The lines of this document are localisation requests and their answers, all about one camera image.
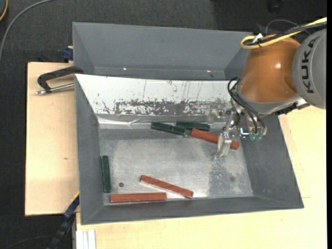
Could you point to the grey metal bin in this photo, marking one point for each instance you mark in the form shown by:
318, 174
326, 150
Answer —
166, 162

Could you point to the red-brown flat block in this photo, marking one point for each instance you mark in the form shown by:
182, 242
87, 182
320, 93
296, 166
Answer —
137, 197
205, 136
167, 186

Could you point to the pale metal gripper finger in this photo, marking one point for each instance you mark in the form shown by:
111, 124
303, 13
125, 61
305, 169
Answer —
220, 145
227, 144

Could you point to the pale wood flat board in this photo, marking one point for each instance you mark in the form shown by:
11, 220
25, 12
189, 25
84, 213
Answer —
52, 144

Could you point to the dark green flat block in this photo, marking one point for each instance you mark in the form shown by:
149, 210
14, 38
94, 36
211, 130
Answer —
106, 174
194, 125
167, 128

